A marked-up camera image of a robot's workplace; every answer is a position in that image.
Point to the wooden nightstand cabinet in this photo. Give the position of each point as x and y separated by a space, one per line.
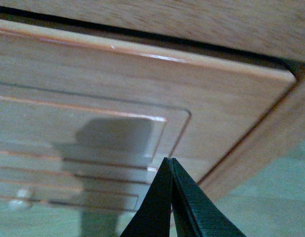
252 30

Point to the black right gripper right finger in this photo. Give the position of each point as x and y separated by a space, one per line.
195 214

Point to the wooden drawer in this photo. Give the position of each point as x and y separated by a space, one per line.
123 105

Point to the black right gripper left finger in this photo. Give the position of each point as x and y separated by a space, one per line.
154 215

